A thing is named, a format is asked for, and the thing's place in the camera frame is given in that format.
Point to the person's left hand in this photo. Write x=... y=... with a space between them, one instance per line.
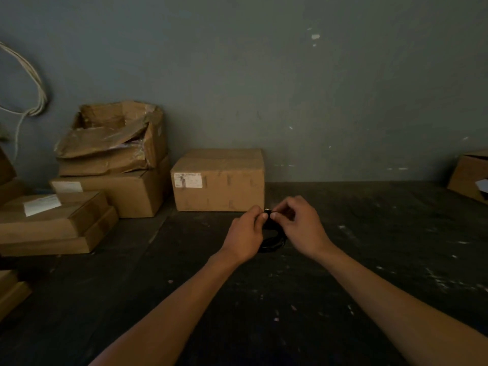
x=242 y=236

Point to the person's right hand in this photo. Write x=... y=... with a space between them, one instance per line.
x=307 y=228

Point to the person's right forearm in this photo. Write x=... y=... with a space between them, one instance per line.
x=404 y=312

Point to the person's left forearm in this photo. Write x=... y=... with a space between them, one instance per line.
x=167 y=316

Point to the sealed cardboard box white label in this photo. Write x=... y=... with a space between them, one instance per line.
x=221 y=186

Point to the large cardboard box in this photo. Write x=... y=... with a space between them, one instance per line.
x=129 y=194

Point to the cardboard box diamond cutout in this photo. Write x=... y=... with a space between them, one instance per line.
x=463 y=179

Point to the torn open cardboard box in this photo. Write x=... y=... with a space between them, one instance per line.
x=110 y=137

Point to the white paper slip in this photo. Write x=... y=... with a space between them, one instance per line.
x=42 y=205

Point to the dark brown cardboard box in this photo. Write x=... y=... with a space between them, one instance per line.
x=11 y=192
x=7 y=167

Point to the wide flat cardboard box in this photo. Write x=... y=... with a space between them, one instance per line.
x=11 y=293

